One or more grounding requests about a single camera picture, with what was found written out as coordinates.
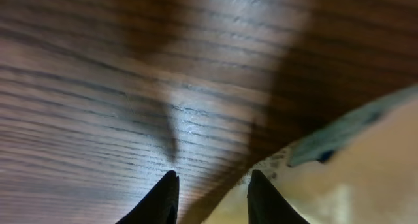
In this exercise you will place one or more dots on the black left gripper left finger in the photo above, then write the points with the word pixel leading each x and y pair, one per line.
pixel 159 206

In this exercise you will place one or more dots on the yellow snack bag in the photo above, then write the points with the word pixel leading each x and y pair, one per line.
pixel 361 168

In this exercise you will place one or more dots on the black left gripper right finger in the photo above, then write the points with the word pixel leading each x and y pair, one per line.
pixel 266 205

